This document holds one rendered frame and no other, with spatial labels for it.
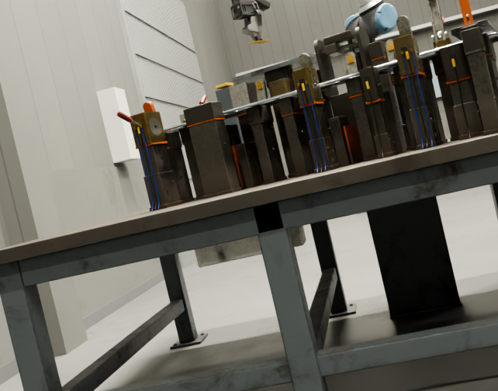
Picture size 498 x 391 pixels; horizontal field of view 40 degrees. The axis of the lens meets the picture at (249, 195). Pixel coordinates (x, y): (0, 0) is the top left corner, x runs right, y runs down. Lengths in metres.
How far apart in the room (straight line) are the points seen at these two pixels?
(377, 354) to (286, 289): 0.29
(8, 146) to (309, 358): 2.64
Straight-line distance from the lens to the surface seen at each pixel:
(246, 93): 2.71
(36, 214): 4.07
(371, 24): 3.00
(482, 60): 1.95
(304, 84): 2.26
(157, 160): 2.52
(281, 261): 1.81
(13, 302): 2.07
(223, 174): 2.41
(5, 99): 4.11
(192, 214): 1.80
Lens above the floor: 0.73
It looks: 1 degrees down
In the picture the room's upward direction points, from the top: 13 degrees counter-clockwise
